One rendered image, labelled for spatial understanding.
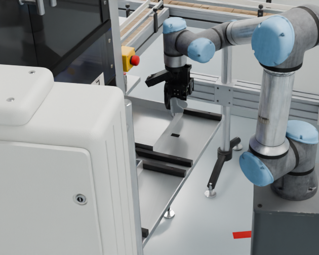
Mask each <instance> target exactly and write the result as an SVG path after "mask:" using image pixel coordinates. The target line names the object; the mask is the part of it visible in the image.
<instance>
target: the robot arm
mask: <svg viewBox="0 0 319 255"><path fill-rule="evenodd" d="M186 27H187V26H186V22H185V20H184V19H183V18H179V17H172V18H168V19H166V20H165V21H164V22H163V31H162V34H163V45H164V64H165V69H164V70H162V71H159V72H157V73H155V74H151V75H149V76H148V77H147V79H146V81H145V83H146V85H147V86H148V87H151V86H154V85H156V84H158V83H160V82H163V81H165V85H164V103H165V107H166V109H167V111H168V113H169V114H170V115H171V117H172V118H173V117H174V116H175V113H182V112H184V109H183V108H186V107H187V106H188V104H187V102H185V101H187V96H188V95H191V93H192V91H194V77H190V70H191V68H192V64H187V63H186V62H187V57H189V58H190V59H191V60H194V61H197V62H199V63H207V62H209V61H210V59H212V58H213V56H214V54H215V52H216V51H218V50H220V49H223V48H225V47H229V46H238V45H246V44H251V46H252V50H254V51H255V53H254V56H255V57H256V59H257V60H258V62H259V64H260V66H261V67H262V68H263V73H262V82H261V91H260V99H259V108H258V116H257V125H256V133H254V134H253V135H252V136H251V137H250V140H249V148H248V150H247V151H245V152H243V153H242V155H241V156H240V159H239V162H240V167H241V169H242V172H243V173H244V175H245V176H246V178H247V179H248V180H249V181H250V182H252V183H253V184H255V185H257V186H260V187H263V186H266V185H268V184H270V187H271V189H272V191H273V192H274V193H275V194H276V195H278V196H279V197H281V198H284V199H287V200H292V201H301V200H307V199H309V198H311V197H313V196H314V195H315V194H316V193H317V190H318V179H317V175H316V172H315V168H314V167H315V159H316V151H317V144H318V131H317V129H316V128H315V127H314V126H313V125H311V124H309V123H307V122H304V121H300V120H288V117H289V111H290V104H291V97H292V91H293V84H294V78H295V72H296V71H298V70H299V69H300V68H301V67H302V64H303V58H304V53H305V51H307V50H309V49H312V48H314V47H316V46H317V45H319V7H318V6H316V5H313V4H304V5H300V6H297V7H295V8H291V9H289V10H288V11H285V12H283V13H281V14H275V15H269V16H263V17H257V18H251V19H245V20H239V21H237V20H229V21H225V22H224V23H222V24H219V25H217V26H214V27H212V28H209V29H207V30H204V31H202V32H199V33H193V32H191V31H189V30H187V29H186Z"/></svg>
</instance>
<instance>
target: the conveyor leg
mask: <svg viewBox="0 0 319 255"><path fill-rule="evenodd" d="M231 72H232V46H229V47H225V48H223V49H222V58H221V82H222V83H223V84H229V83H231ZM230 112H231V107H227V106H221V114H222V115H224V121H223V123H222V125H221V126H220V150H221V151H222V152H228V151H229V150H230Z"/></svg>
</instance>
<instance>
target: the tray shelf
mask: <svg viewBox="0 0 319 255"><path fill-rule="evenodd" d="M223 121H224V115H222V120H221V121H218V120H213V119H208V118H203V117H198V116H193V115H188V114H183V115H182V117H181V118H180V119H179V121H178V122H177V123H176V125H175V126H174V127H173V129H172V130H171V132H170V133H169V134H168V136H167V137H166V138H165V140H164V141H163V143H162V144H161V145H160V147H159V148H158V149H157V151H156V152H160V153H164V154H169V155H174V156H178V157H182V158H187V159H191V160H193V166H192V167H187V166H183V165H178V164H174V163H170V162H167V164H166V165H167V166H171V167H176V168H180V169H184V170H186V177H184V178H183V177H179V176H174V175H170V174H166V173H161V172H157V171H153V170H150V169H145V168H143V170H142V172H141V173H140V174H139V176H138V190H139V203H140V217H141V227H142V228H146V229H148V230H149V235H148V236H147V238H145V237H142V243H143V249H144V247H145V245H146V244H147V242H148V241H149V239H150V237H151V236H152V234H153V233H154V231H155V229H156V228H157V226H158V225H159V223H160V221H161V220H162V218H163V217H164V215H165V213H166V212H167V210H168V209H169V207H170V206H171V204H172V202H173V201H174V199H175V198H176V196H177V194H178V193H179V191H180V190H181V188H182V186H183V185H184V183H185V182H186V180H187V178H188V177H189V175H190V174H191V172H192V170H193V169H194V167H195V166H196V164H197V162H198V161H199V159H200V158H201V156H202V155H203V153H204V151H205V150H206V148H207V147H208V145H209V143H210V142H211V140H212V139H213V137H214V135H215V134H216V132H217V131H218V129H219V128H220V126H221V125H222V123H223ZM172 133H173V134H178V135H180V136H179V137H173V136H171V134H172ZM141 157H144V156H141ZM145 158H148V157H145ZM149 159H152V158H149ZM154 160H157V159H154ZM158 161H161V160H158ZM163 162H165V161H163Z"/></svg>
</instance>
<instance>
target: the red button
mask: <svg viewBox="0 0 319 255"><path fill-rule="evenodd" d="M139 62H140V58H139V56H137V55H134V56H133V57H132V60H131V63H132V65H133V66H138V65H139Z"/></svg>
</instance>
